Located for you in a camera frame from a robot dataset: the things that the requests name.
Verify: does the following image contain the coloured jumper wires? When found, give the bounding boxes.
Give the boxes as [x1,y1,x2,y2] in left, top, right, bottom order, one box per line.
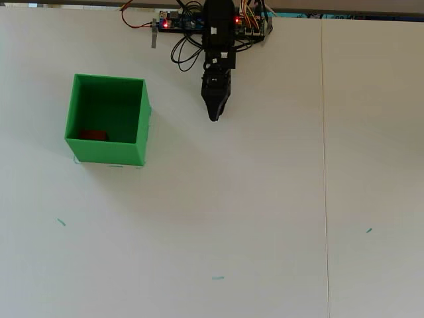
[238,0,266,34]

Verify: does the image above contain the red rectangular block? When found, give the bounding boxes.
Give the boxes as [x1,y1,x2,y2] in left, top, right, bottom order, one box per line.
[79,129,109,142]

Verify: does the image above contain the thin red wire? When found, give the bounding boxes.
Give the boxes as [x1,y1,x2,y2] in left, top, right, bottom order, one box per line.
[119,0,156,30]

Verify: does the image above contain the blue circuit board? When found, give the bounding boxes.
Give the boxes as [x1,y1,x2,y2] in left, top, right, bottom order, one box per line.
[158,10,204,30]

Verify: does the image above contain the circuit board with jumper wires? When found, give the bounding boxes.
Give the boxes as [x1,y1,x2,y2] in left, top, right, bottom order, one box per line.
[235,13,266,36]

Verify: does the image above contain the black servo cable bundle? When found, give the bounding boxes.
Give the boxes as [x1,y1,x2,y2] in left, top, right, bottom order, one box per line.
[170,0,254,72]

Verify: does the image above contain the grey flat cable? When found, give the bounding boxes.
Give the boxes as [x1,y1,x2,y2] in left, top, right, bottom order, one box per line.
[262,0,274,36]

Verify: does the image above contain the green open plastic bin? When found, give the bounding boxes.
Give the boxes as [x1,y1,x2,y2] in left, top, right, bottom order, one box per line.
[64,73,153,167]

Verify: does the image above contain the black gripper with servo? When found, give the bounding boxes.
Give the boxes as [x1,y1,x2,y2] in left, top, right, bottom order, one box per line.
[200,47,238,123]

